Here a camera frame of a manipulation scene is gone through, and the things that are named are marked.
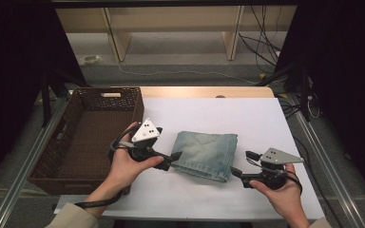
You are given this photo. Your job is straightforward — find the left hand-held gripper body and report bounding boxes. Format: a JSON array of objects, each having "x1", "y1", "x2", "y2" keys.
[{"x1": 126, "y1": 118, "x2": 173, "y2": 172}]

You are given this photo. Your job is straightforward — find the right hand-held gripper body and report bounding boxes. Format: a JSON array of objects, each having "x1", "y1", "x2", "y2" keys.
[{"x1": 240, "y1": 146, "x2": 305, "y2": 191}]

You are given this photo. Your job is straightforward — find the light blue jeans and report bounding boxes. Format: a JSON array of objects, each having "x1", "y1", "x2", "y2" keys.
[{"x1": 169, "y1": 130, "x2": 240, "y2": 184}]

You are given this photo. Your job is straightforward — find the brown woven basket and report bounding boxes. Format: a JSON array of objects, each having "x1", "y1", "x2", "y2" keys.
[{"x1": 27, "y1": 86, "x2": 145, "y2": 196}]

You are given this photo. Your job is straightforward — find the person's left hand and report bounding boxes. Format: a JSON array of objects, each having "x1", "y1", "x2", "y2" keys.
[{"x1": 106, "y1": 121, "x2": 165, "y2": 195}]

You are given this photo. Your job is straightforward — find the person's right hand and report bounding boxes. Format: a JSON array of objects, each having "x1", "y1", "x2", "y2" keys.
[{"x1": 249, "y1": 162, "x2": 304, "y2": 220}]

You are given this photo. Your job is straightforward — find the white table sheet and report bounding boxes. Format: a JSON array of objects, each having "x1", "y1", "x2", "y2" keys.
[{"x1": 53, "y1": 97, "x2": 327, "y2": 221}]

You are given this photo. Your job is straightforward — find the wooden table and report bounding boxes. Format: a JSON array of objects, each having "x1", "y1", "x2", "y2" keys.
[{"x1": 111, "y1": 85, "x2": 276, "y2": 100}]

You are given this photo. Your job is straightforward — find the black tripod stand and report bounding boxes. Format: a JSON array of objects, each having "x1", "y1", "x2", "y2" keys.
[
  {"x1": 256, "y1": 59, "x2": 314, "y2": 124},
  {"x1": 40, "y1": 66, "x2": 91, "y2": 128}
]

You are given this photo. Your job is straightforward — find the dark curtain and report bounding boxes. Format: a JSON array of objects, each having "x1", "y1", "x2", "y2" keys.
[
  {"x1": 0, "y1": 0, "x2": 87, "y2": 193},
  {"x1": 275, "y1": 0, "x2": 365, "y2": 207}
]

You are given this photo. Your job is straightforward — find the light wooden shelf unit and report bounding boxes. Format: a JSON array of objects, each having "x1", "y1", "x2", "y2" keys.
[{"x1": 55, "y1": 5, "x2": 298, "y2": 63}]

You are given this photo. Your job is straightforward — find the black right gripper strap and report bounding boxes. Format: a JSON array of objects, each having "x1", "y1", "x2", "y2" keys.
[{"x1": 285, "y1": 170, "x2": 304, "y2": 196}]

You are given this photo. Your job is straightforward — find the black cable loops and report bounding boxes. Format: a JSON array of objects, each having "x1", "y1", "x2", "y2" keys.
[{"x1": 276, "y1": 97, "x2": 302, "y2": 119}]

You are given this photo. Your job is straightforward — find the black floor cable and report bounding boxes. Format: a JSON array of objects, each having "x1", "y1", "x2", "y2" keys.
[{"x1": 292, "y1": 135, "x2": 344, "y2": 228}]

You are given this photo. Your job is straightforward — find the metal floor rail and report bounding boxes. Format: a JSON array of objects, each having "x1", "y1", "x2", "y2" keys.
[
  {"x1": 0, "y1": 94, "x2": 73, "y2": 228},
  {"x1": 285, "y1": 92, "x2": 365, "y2": 228}
]

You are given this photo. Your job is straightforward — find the greenish coiled cord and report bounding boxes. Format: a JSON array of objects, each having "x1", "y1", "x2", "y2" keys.
[{"x1": 81, "y1": 54, "x2": 105, "y2": 67}]

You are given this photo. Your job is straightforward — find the hanging black cable bundle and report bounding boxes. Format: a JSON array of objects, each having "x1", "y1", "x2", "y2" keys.
[{"x1": 238, "y1": 5, "x2": 282, "y2": 76}]

